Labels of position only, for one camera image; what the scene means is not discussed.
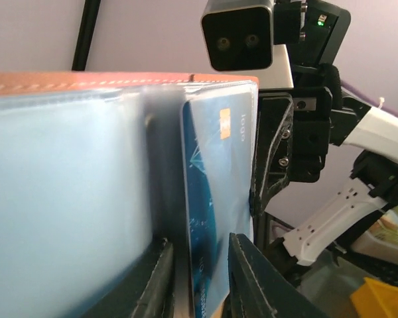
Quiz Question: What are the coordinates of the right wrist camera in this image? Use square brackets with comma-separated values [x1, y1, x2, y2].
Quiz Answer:
[200, 0, 294, 89]

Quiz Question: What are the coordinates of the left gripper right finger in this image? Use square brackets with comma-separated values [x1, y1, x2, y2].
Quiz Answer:
[223, 233, 327, 318]

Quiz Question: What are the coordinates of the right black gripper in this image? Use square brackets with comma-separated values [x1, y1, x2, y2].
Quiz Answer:
[249, 64, 342, 216]

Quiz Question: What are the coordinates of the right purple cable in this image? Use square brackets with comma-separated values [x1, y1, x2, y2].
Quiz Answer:
[341, 79, 398, 123]

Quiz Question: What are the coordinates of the blue credit card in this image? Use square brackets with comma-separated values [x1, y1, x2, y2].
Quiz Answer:
[181, 91, 255, 317]

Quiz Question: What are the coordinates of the yellow box in background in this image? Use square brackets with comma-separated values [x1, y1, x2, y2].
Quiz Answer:
[350, 278, 398, 318]

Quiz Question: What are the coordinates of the tan leather card holder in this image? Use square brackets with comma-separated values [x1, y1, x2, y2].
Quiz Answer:
[0, 72, 258, 317]

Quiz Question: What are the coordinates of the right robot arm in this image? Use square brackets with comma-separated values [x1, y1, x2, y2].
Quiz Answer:
[253, 1, 398, 285]

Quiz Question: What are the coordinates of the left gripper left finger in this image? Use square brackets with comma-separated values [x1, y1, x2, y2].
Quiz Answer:
[82, 238, 174, 318]

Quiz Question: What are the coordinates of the left black frame post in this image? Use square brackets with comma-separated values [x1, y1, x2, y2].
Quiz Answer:
[72, 0, 101, 72]

